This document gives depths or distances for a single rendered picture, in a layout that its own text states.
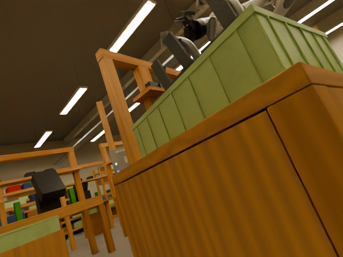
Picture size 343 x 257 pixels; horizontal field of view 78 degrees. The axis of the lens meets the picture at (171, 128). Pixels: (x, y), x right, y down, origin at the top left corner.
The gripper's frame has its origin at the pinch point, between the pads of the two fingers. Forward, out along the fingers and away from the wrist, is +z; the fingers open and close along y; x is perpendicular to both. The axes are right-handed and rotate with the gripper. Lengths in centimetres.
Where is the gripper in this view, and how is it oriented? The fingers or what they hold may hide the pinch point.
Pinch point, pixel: (177, 35)
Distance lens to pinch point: 85.3
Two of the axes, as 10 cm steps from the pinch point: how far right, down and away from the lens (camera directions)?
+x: 7.8, 3.0, -5.5
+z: -6.2, 4.6, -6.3
